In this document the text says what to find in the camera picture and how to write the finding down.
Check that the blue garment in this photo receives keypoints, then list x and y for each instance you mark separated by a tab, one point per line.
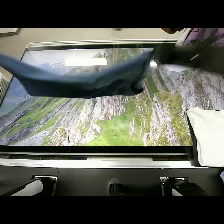
83	84

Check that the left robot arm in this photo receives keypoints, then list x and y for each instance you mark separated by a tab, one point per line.
49	185

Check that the white garment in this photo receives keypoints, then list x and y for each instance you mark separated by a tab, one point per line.
210	136

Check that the silver frame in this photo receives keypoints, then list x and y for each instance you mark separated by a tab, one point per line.
100	162

